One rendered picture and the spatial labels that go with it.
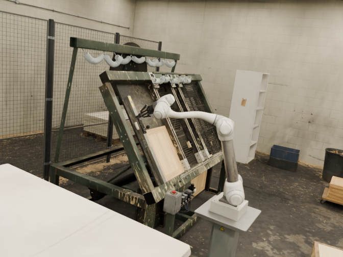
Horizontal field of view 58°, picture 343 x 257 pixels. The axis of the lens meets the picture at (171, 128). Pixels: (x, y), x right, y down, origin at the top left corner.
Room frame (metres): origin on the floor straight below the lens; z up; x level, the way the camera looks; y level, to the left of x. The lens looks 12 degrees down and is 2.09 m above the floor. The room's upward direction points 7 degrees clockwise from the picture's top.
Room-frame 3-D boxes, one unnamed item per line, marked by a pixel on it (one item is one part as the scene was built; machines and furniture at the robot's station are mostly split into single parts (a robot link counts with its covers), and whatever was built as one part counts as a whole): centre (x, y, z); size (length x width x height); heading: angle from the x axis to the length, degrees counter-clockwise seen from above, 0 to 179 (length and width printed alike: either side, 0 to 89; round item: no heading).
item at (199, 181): (4.01, -0.39, 0.53); 0.90 x 0.02 x 0.55; 152
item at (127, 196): (3.92, 0.18, 0.41); 2.20 x 1.38 x 0.83; 152
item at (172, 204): (2.60, -0.09, 0.84); 0.12 x 0.12 x 0.18; 62
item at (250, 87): (7.11, -1.68, 1.03); 0.61 x 0.58 x 2.05; 150
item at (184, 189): (3.02, -0.23, 0.69); 0.50 x 0.14 x 0.24; 152
